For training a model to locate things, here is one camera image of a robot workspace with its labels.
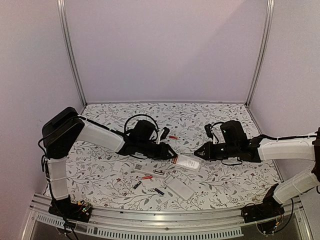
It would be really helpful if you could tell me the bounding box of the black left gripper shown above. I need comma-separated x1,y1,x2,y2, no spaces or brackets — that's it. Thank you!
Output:
137,139,178,161

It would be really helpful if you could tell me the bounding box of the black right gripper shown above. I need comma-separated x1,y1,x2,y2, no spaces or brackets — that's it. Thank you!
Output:
194,141,239,161

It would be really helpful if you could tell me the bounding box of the white remote with green logo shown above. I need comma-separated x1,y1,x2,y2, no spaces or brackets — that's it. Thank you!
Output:
170,154,202,172

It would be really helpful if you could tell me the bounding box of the red orange battery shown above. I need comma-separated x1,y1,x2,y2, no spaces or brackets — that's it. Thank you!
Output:
169,135,178,140
141,175,153,180

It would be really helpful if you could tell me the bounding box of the white remote with display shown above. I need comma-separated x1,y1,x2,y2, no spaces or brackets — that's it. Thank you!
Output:
133,164,168,179

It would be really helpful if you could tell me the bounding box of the white remote control back up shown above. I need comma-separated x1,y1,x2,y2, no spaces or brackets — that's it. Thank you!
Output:
163,174,195,201

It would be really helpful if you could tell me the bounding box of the white battery cover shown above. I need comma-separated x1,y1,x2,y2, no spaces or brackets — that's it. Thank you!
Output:
112,161,122,172

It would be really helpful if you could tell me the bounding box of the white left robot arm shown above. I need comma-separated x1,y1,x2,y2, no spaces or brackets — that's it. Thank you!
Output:
37,107,177,217

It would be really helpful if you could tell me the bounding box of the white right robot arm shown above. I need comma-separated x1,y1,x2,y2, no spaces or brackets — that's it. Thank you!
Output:
194,120,320,218

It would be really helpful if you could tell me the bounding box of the floral tablecloth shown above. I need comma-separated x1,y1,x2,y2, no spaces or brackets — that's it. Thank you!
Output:
51,103,281,211

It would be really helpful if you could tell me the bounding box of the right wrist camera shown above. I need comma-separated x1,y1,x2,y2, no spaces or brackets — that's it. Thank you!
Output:
204,123,219,144

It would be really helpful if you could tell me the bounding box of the front aluminium rail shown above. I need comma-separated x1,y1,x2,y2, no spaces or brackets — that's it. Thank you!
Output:
21,193,315,240

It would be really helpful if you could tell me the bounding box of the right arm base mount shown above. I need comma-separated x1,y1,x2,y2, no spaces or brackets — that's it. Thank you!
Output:
241,202,285,235

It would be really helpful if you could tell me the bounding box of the right aluminium frame post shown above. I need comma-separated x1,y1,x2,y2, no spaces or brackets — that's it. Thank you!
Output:
245,0,275,108

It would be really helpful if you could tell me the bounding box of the aluminium frame post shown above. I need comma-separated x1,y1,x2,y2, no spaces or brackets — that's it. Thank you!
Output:
245,0,275,108
56,0,87,108

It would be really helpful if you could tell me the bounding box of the left aluminium frame post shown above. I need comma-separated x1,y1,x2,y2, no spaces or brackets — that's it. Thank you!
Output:
56,0,87,108

